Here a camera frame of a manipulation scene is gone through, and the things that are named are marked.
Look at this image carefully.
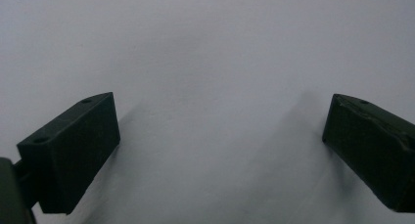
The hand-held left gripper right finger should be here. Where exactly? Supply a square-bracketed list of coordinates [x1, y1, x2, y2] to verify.
[322, 93, 415, 214]

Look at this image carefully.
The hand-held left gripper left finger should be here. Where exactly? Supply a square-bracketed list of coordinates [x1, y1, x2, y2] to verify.
[17, 92, 121, 215]

